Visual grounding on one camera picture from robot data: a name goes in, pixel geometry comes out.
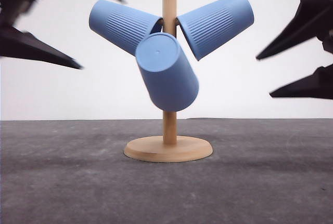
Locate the blue ribbed cup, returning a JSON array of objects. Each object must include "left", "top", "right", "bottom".
[
  {"left": 135, "top": 32, "right": 199, "bottom": 112},
  {"left": 176, "top": 0, "right": 254, "bottom": 61},
  {"left": 89, "top": 0, "right": 163, "bottom": 55}
]

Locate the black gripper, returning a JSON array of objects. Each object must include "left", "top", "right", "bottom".
[
  {"left": 256, "top": 0, "right": 333, "bottom": 99},
  {"left": 0, "top": 0, "right": 83, "bottom": 70}
]

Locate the wooden cup tree stand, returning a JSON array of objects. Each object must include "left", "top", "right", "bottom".
[{"left": 124, "top": 0, "right": 213, "bottom": 163}]

